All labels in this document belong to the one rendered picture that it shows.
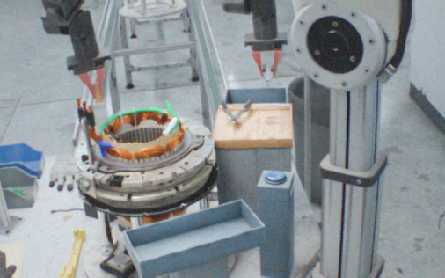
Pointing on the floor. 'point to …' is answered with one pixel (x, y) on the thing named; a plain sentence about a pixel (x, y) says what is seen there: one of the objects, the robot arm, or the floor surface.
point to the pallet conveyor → (193, 23)
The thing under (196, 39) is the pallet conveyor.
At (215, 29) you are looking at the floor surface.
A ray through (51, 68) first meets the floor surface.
